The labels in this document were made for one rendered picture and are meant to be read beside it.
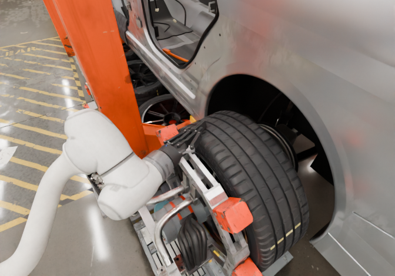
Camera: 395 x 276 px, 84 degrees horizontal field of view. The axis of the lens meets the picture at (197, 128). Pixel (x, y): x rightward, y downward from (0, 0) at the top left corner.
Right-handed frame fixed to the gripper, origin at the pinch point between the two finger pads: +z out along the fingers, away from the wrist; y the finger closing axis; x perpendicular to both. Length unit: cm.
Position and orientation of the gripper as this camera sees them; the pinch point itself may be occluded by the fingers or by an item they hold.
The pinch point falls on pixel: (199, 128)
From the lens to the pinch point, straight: 81.2
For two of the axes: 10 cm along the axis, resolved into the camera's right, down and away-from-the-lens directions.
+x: -2.0, -8.7, -4.6
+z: 5.4, -4.9, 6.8
